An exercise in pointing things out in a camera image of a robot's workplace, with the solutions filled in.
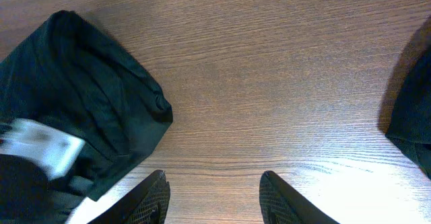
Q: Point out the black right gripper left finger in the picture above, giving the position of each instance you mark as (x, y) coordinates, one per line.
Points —
(147, 203)

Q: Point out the black trousers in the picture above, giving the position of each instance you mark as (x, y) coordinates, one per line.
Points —
(69, 75)

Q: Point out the black garment with red label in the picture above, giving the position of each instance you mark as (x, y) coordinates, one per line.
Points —
(409, 129)

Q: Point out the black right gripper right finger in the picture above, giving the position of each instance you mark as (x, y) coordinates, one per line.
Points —
(281, 204)

